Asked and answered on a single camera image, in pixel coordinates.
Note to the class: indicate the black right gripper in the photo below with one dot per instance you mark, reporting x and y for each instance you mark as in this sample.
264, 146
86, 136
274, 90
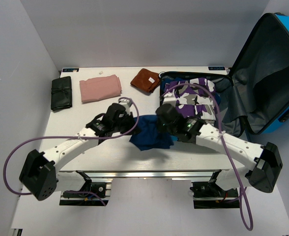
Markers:
161, 127

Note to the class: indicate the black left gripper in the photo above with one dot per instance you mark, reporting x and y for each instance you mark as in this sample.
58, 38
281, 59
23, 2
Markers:
131, 119

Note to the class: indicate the small navy blue cloth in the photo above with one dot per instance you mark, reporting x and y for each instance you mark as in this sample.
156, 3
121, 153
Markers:
150, 137

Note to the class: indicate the purple camouflage garment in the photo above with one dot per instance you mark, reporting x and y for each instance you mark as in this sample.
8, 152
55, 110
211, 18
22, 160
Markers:
193, 101

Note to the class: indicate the pink cloth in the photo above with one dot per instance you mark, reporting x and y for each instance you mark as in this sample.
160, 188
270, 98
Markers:
100, 88

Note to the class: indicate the large navy blue garment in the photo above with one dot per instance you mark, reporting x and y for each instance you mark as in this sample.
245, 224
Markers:
167, 80

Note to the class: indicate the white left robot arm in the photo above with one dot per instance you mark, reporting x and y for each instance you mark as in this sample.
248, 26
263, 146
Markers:
41, 173

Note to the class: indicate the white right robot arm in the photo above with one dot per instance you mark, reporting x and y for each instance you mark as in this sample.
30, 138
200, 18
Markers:
261, 164

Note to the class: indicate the brown folded towel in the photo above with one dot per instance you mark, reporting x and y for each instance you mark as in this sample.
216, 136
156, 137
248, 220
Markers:
146, 81

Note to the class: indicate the black rolled pouch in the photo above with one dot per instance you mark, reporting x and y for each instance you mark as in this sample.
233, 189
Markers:
61, 93

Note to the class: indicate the blue hard-shell suitcase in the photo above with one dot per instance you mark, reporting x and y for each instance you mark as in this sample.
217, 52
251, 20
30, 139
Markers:
254, 95

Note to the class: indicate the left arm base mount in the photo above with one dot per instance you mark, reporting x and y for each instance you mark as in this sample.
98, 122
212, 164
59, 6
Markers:
95, 192

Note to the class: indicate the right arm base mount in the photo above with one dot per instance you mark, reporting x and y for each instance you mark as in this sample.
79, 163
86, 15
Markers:
207, 197

